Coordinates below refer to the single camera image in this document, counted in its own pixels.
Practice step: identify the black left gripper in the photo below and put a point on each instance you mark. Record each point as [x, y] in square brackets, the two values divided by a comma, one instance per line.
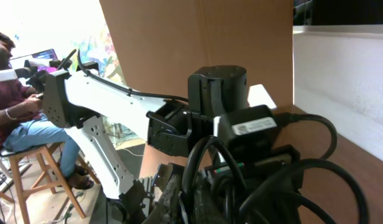
[219, 181]

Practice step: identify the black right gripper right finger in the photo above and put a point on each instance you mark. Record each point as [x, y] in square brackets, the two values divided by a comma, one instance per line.
[204, 209]

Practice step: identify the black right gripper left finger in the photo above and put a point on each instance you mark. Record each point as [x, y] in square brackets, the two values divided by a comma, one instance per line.
[167, 210]

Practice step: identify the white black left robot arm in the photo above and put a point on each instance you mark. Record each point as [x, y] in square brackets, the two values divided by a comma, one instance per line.
[173, 125]

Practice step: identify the wooden stool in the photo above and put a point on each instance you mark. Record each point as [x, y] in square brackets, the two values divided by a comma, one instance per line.
[50, 178]

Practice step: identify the brown cardboard panel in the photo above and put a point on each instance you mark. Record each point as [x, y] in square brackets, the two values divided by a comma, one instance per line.
[160, 43]

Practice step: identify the seated person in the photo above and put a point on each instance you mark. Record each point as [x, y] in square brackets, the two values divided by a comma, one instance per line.
[23, 125]

